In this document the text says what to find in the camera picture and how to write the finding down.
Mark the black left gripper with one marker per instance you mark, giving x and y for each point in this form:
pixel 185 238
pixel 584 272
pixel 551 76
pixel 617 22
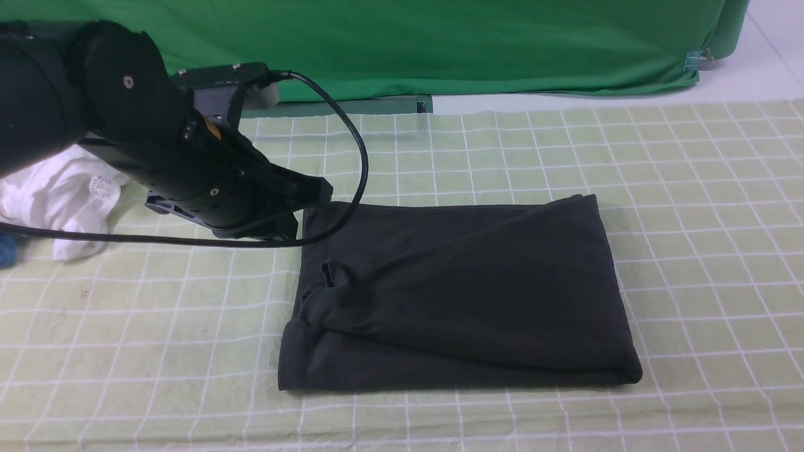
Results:
pixel 215 177

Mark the dark gray long-sleeve top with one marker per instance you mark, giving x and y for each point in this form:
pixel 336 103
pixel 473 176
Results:
pixel 485 296

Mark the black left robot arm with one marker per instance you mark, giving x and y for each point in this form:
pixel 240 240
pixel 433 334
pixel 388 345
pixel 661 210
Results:
pixel 105 88

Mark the green backdrop cloth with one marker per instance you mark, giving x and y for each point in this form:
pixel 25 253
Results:
pixel 364 49

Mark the green checkered table mat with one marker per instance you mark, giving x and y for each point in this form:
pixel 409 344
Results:
pixel 175 349

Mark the white crumpled shirt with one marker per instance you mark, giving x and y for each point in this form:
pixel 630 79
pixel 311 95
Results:
pixel 73 191

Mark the blue garment at left edge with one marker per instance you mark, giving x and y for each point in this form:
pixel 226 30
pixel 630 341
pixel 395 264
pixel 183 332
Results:
pixel 8 251

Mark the blue binder clip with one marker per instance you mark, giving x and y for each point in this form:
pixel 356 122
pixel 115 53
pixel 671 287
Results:
pixel 698 60

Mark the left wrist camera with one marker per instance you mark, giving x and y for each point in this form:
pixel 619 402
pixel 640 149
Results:
pixel 223 93

